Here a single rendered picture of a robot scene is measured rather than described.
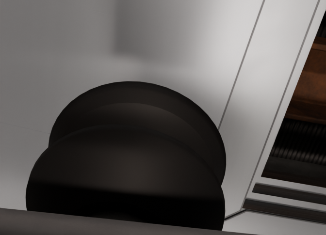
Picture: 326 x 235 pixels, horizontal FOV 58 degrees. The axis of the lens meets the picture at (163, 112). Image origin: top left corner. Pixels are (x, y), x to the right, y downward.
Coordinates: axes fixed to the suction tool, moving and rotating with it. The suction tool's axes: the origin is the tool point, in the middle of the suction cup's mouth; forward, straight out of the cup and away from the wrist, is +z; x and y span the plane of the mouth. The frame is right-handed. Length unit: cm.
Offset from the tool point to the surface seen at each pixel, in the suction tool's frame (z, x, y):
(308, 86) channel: 26.6, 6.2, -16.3
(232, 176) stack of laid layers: 10.0, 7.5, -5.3
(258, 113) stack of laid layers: 10.0, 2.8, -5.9
